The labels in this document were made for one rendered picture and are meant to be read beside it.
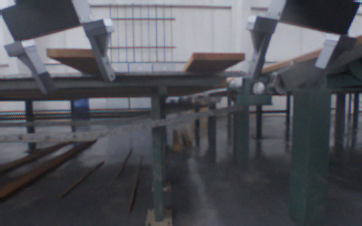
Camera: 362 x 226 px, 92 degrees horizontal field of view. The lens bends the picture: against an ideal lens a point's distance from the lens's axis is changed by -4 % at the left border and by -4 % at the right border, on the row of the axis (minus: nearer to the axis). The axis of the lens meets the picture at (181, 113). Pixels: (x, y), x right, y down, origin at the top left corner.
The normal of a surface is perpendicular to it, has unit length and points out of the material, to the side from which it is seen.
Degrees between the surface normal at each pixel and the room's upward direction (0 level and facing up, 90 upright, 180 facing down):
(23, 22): 113
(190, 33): 89
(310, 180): 90
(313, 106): 90
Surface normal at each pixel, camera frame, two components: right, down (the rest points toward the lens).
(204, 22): 0.05, 0.02
